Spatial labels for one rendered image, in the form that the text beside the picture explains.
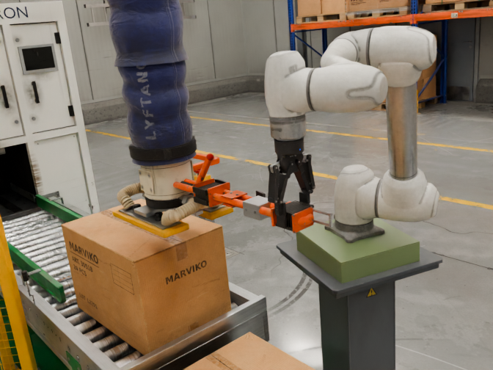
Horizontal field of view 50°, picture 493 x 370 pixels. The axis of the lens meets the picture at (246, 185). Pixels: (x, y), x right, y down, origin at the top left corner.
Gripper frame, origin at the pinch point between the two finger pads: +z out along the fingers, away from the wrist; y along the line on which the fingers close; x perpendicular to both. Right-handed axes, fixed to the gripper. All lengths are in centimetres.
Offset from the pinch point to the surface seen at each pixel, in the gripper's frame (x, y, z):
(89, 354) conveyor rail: -75, 34, 61
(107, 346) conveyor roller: -85, 23, 68
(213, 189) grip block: -30.4, 3.1, -1.6
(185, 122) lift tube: -50, -2, -20
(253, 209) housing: -11.9, 3.6, 0.6
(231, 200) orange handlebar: -21.6, 3.5, 0.0
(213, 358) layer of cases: -45, 1, 66
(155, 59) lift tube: -49, 6, -41
